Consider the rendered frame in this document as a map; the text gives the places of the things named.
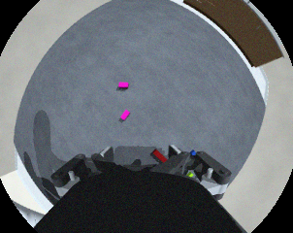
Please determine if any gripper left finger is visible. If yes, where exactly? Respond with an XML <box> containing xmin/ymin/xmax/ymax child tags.
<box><xmin>51</xmin><ymin>147</ymin><xmax>127</xmax><ymax>198</ymax></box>

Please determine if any small magenta block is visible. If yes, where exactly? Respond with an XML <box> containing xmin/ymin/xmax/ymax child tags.
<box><xmin>121</xmin><ymin>110</ymin><xmax>130</xmax><ymax>120</ymax></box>
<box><xmin>119</xmin><ymin>83</ymin><xmax>129</xmax><ymax>88</ymax></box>

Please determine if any red rod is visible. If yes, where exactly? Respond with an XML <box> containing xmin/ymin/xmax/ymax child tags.
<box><xmin>153</xmin><ymin>149</ymin><xmax>168</xmax><ymax>163</ymax></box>

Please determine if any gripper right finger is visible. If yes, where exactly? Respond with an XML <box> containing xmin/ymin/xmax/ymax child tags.
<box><xmin>150</xmin><ymin>145</ymin><xmax>232</xmax><ymax>200</ymax></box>

